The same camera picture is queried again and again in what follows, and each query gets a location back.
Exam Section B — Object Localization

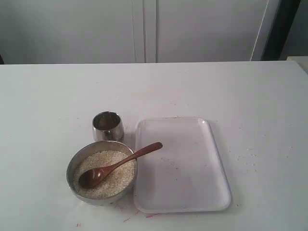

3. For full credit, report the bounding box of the brown wooden spoon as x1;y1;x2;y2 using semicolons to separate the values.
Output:
78;142;163;189

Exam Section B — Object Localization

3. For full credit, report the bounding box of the small steel cup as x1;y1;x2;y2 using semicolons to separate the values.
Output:
92;111;124;141

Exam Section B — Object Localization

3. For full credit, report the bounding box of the steel bowl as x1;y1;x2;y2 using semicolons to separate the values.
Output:
66;141;138;205

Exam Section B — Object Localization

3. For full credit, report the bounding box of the beige granular powder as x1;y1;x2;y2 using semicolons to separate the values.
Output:
73;150;135;199

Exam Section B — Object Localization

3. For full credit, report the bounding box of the white plastic tray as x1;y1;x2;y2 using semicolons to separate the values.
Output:
134;117;231;214

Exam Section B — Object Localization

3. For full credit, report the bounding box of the white cabinet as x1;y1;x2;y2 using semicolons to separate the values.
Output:
0;0;280;64

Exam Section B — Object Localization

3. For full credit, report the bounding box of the dark vertical post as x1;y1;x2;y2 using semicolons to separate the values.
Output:
261;0;301;61

